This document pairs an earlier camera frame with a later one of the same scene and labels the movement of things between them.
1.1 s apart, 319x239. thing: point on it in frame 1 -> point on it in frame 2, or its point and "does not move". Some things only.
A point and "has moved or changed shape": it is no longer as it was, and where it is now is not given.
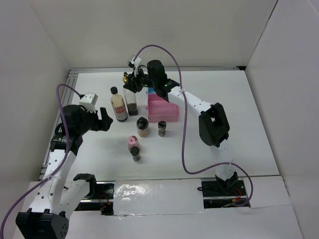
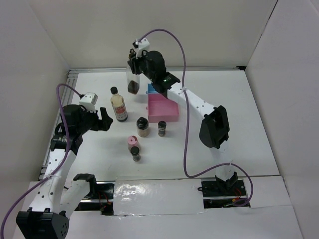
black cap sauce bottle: x=118 y=105 does not move
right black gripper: x=132 y=83 -> x=132 y=58
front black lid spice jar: x=135 y=152 does not move
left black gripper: x=103 y=124 does not move
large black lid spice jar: x=142 y=126 does not move
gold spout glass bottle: x=130 y=99 has moved or changed shape
